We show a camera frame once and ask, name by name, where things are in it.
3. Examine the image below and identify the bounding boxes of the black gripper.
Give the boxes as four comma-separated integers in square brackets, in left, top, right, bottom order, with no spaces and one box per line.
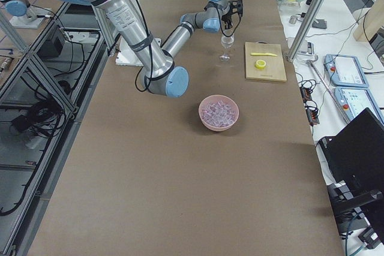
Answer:
[221,8,233,29]

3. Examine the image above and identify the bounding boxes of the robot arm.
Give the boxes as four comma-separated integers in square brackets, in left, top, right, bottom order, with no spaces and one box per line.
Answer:
[61,0,243,98]
[1,0,45,29]

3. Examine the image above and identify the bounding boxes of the clear wine glass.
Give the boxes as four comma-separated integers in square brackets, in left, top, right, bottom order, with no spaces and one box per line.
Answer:
[220,35,235,61]

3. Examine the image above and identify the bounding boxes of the clear ice cubes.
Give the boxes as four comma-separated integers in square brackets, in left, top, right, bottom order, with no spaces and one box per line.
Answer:
[200,100,236,128]

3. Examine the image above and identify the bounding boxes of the yellow plastic knife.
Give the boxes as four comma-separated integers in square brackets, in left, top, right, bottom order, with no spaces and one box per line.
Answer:
[250,52,278,57]

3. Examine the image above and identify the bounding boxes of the yellow lemon half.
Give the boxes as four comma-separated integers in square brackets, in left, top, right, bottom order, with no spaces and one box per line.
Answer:
[254,59,266,70]

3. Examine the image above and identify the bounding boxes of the bamboo cutting board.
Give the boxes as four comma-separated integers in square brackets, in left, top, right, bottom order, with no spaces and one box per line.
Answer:
[244,42,287,82]

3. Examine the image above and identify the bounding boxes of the pink bowl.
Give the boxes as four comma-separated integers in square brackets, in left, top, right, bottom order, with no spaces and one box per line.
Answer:
[199,95,239,132]

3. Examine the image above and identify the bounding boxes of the metal cane rod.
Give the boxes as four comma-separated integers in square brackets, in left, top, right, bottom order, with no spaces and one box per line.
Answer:
[306,54,350,124]

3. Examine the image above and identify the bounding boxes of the upper blue teach pendant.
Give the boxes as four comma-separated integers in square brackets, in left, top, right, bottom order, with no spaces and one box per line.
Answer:
[324,54,369,88]

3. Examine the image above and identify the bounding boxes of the blue teach pendant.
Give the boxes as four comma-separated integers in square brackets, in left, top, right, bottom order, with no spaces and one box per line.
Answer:
[334,86,383,123]
[324,54,369,88]

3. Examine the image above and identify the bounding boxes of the lower blue teach pendant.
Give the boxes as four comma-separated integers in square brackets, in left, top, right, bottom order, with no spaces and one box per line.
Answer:
[334,86,383,123]

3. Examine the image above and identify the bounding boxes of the brown table mat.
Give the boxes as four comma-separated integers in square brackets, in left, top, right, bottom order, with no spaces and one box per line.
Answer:
[28,0,343,255]

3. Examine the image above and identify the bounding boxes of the black laptop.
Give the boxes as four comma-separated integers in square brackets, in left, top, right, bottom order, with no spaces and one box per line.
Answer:
[319,108,383,192]

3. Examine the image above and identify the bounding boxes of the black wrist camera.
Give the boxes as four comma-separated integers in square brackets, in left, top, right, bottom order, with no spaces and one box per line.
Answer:
[228,0,244,19]

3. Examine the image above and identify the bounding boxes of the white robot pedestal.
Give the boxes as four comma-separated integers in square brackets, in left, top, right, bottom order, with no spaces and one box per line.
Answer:
[116,38,143,67]

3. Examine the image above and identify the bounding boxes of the aluminium frame post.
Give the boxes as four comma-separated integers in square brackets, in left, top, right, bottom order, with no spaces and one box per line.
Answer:
[286,0,324,62]

